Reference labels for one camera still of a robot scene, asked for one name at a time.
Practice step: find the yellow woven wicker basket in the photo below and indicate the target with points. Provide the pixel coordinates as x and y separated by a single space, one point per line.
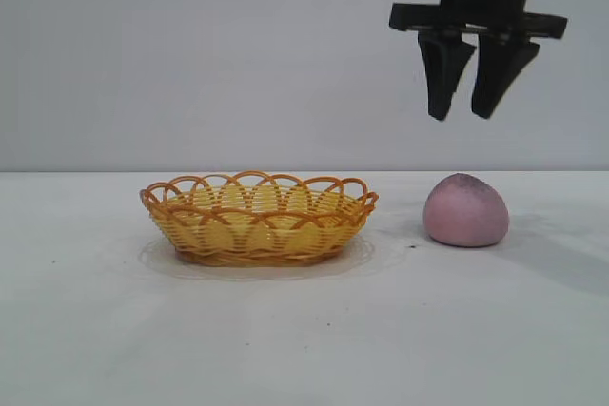
257 230

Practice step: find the pink peach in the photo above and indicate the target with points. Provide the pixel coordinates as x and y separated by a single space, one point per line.
466 216

